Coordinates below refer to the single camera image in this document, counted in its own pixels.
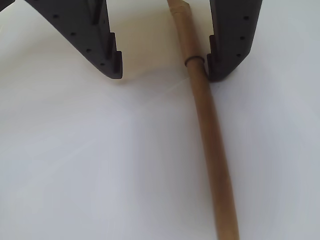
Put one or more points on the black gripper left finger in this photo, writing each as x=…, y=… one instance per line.
x=85, y=30

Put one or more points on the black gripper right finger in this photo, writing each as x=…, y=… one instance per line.
x=232, y=32

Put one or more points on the brown wooden pen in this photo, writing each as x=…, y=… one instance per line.
x=212, y=125

